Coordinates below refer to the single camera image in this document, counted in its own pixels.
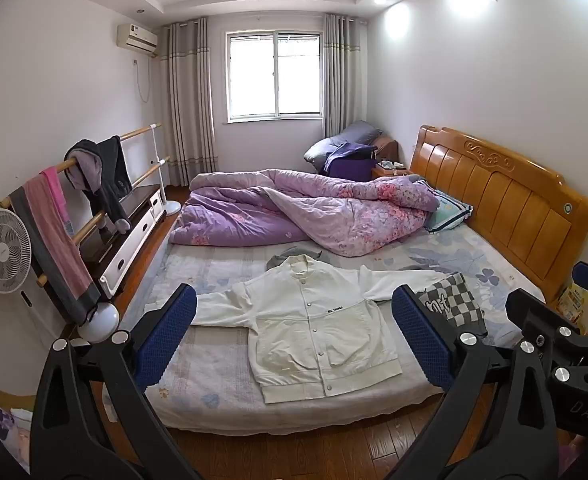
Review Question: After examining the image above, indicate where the window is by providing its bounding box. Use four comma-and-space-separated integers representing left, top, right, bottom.
222, 30, 325, 123

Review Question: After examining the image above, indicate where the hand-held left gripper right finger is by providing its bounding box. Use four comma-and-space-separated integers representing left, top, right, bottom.
391, 285, 565, 480

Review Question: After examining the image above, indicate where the air conditioner cable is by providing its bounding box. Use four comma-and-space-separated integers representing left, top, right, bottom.
133, 57, 153, 103

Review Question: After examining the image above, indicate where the light blue pillow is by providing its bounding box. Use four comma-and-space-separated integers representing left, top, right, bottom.
424, 190, 475, 233

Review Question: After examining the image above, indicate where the white button jacket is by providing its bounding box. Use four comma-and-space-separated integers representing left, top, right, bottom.
144, 254, 457, 405

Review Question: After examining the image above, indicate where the grey striped curtain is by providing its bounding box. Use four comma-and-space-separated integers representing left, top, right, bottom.
322, 12, 370, 136
161, 17, 220, 188

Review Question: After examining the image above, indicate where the grey checkered garment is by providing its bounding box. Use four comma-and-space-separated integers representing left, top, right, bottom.
414, 272, 490, 338

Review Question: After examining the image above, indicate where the pink towel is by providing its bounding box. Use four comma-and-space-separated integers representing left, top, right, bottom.
39, 166, 93, 298

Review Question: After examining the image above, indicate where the bed with floral sheet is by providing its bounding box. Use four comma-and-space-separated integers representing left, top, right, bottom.
141, 170, 547, 436

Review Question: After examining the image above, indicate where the wooden nightstand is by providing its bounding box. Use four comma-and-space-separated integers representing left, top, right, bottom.
371, 160, 416, 182

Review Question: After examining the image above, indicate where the dark purple cloth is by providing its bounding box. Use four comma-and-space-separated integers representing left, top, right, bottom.
323, 142, 379, 180

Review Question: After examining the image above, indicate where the wooden bar clothes rack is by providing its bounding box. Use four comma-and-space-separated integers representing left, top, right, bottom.
0, 122, 182, 343

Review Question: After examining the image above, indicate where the yellow cardboard box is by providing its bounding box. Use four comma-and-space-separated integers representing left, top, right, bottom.
561, 280, 588, 336

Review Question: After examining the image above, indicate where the white standing fan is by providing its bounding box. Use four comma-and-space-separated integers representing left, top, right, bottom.
0, 207, 40, 311

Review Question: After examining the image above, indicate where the dark top white cabinet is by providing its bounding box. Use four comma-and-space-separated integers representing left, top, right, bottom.
81, 183, 167, 297

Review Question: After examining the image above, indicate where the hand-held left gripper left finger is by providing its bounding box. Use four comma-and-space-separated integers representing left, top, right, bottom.
29, 284, 198, 480

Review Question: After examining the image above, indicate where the purple floral quilt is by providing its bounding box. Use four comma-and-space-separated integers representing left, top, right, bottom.
169, 167, 442, 259

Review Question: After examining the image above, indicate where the dark grey hooded jacket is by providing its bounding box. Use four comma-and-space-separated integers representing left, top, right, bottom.
64, 135, 134, 233

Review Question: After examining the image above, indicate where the grey towel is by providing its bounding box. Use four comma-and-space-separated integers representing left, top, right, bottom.
9, 182, 102, 326

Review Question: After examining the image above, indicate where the white air conditioner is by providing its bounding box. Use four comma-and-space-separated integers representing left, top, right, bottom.
116, 22, 159, 56

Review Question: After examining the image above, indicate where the wooden headboard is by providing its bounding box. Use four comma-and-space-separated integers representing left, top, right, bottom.
409, 124, 588, 306

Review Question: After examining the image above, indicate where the brown chair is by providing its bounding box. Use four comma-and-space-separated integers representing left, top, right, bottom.
374, 135, 400, 165

